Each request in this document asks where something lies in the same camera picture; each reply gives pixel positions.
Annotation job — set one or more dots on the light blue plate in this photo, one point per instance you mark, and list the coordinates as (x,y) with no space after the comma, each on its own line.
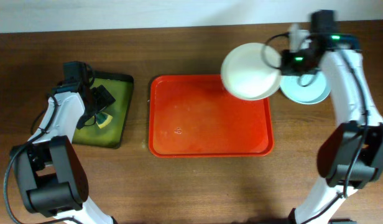
(307,89)

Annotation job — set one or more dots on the black tray with soapy water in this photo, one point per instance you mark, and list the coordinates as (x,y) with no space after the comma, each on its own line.
(121,86)

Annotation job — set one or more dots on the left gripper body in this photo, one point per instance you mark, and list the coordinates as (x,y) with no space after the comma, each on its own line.
(96,104)

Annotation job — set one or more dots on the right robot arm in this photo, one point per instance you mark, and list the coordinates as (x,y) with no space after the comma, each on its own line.
(352,156)

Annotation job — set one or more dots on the red plastic tray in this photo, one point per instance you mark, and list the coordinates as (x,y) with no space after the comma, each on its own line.
(194,116)

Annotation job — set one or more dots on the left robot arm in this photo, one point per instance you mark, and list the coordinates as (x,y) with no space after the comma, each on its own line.
(49,175)

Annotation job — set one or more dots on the yellow green sponge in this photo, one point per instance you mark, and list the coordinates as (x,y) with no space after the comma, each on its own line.
(103,119)

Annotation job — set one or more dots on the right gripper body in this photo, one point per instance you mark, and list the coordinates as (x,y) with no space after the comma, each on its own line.
(288,63)

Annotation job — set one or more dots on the white plate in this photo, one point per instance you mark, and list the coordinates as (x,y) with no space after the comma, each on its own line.
(249,72)

